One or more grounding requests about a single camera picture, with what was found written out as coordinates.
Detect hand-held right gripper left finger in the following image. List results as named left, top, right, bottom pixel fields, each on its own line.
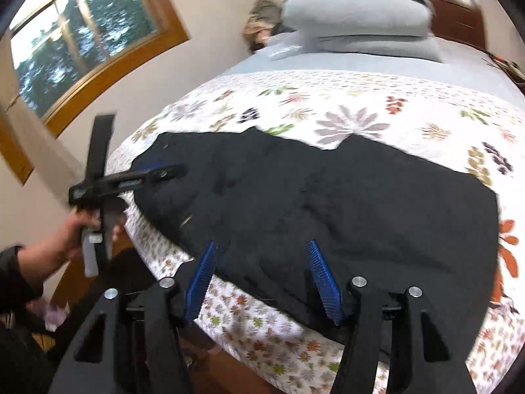
left=47, top=241, right=218, bottom=394

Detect wide wooden framed window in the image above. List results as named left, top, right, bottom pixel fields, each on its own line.
left=8, top=0, right=189, bottom=138

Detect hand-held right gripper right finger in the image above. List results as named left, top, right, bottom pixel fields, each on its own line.
left=308, top=240, right=478, bottom=394

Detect stack of grey-blue pillows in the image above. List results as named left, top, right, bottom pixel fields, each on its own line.
left=281, top=0, right=441, bottom=62

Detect floral patterned quilt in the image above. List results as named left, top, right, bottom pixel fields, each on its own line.
left=107, top=69, right=525, bottom=394

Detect person's left forearm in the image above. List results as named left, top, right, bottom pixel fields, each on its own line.
left=0, top=234, right=50, bottom=308

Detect small light blue pillow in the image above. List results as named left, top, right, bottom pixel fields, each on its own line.
left=266, top=35, right=316, bottom=60

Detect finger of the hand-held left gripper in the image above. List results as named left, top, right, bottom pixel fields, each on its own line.
left=117, top=163, right=186, bottom=190

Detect dark wooden nightstand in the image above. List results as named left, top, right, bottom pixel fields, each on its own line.
left=488, top=51, right=525, bottom=89

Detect black pants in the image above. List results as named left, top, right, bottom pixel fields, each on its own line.
left=130, top=127, right=502, bottom=364

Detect person's left hand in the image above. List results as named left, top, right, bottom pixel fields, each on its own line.
left=41, top=209, right=124, bottom=269

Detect light blue bedsheet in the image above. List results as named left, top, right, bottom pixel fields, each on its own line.
left=219, top=33, right=525, bottom=107

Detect pile of clothes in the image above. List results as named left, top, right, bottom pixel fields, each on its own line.
left=243, top=0, right=294, bottom=54

